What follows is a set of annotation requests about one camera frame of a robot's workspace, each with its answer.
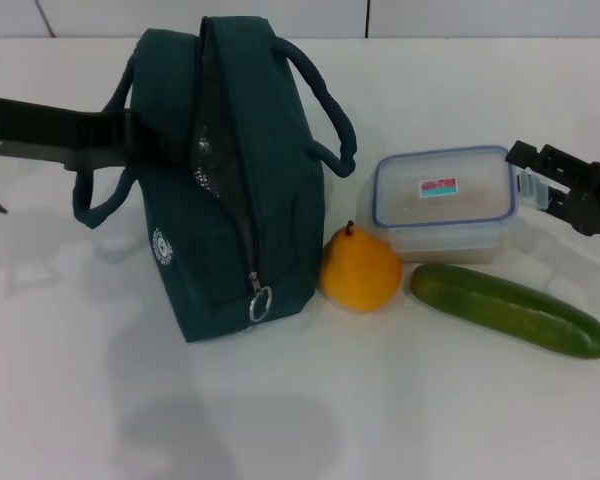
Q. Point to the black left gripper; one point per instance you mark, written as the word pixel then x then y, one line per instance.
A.
pixel 35 122

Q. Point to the clear blue-rimmed lunch box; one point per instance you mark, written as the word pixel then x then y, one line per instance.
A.
pixel 440 220

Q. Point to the dark teal insulated bag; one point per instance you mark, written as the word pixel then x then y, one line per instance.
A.
pixel 260 150

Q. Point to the green cucumber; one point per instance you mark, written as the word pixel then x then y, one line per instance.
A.
pixel 510 310

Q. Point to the yellow orange pear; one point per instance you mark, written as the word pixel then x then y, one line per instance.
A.
pixel 360 275

